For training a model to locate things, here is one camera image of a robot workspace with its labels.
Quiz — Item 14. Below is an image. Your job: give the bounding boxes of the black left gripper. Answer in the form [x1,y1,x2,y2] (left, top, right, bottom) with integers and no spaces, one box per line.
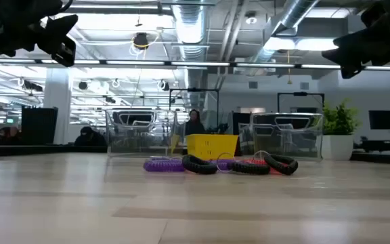
[0,0,79,68]

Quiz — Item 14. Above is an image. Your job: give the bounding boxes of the purple spring keychain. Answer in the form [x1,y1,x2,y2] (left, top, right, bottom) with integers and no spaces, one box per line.
[143,158,186,173]
[215,152,238,174]

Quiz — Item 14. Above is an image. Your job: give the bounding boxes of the black computer monitor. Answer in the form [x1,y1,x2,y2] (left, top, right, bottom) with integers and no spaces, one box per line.
[368,110,390,131]

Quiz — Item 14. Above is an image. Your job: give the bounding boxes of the green plant in white pot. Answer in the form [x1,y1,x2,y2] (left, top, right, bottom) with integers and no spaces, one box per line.
[320,98,362,161]

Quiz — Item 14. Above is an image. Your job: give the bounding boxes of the black partition panel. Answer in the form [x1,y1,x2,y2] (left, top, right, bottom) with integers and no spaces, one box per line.
[21,106,59,146]

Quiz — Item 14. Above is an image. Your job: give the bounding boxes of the black monitor desk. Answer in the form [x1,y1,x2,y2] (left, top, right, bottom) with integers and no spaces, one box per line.
[353,137,390,155]

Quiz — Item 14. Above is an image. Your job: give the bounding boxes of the person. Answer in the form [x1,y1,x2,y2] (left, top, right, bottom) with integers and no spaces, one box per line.
[74,126,108,147]
[184,108,207,136]
[0,127,22,146]

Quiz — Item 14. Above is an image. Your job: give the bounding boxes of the clear plastic bin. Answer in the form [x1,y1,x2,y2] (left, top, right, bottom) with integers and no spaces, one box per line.
[105,108,179,159]
[251,112,324,162]

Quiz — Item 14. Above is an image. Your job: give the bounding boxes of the yellow plastic basket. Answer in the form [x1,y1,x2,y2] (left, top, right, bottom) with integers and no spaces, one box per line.
[185,134,240,161]

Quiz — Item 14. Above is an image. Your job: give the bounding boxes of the black overhead camera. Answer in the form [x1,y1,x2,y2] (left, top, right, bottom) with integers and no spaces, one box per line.
[133,32,150,51]

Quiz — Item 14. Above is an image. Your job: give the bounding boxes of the black aluminium table frame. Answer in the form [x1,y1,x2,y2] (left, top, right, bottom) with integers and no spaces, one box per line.
[0,144,390,163]

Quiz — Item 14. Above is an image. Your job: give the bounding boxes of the black spring keychain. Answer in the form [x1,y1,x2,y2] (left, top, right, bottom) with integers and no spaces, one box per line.
[181,154,218,176]
[264,154,299,176]
[230,161,271,176]

